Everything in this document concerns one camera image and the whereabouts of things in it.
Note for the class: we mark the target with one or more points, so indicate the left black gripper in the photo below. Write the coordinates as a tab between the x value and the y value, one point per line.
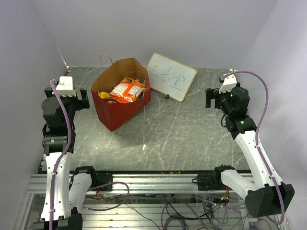
76	101

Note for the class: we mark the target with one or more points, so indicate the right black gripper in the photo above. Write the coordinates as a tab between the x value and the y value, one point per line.
211	94

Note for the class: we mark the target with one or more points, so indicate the yellow snack bar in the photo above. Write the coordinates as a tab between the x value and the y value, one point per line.
104	95

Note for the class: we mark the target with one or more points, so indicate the red brown paper bag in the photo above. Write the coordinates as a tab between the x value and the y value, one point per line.
110	112

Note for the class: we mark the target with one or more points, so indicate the colourful candy bag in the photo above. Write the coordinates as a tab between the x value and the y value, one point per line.
128	90

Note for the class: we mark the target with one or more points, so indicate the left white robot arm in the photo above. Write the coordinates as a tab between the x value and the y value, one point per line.
65	191

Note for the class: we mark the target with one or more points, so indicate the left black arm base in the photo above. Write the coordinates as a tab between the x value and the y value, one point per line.
100	182

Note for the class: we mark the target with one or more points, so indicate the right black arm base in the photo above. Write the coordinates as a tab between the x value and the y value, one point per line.
206	181

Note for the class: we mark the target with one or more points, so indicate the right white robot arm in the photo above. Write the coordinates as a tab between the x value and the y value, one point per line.
267	195

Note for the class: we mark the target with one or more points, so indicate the small whiteboard with writing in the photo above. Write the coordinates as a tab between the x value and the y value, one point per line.
170	77

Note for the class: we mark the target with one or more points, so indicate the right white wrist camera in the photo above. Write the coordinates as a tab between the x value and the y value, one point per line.
228	83

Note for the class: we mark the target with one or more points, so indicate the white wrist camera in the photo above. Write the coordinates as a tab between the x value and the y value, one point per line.
65	87
228	83

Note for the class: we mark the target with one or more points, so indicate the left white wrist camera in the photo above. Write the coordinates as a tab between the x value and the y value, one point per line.
65	87

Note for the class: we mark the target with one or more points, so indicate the aluminium frame rail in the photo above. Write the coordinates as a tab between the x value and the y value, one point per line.
142	184

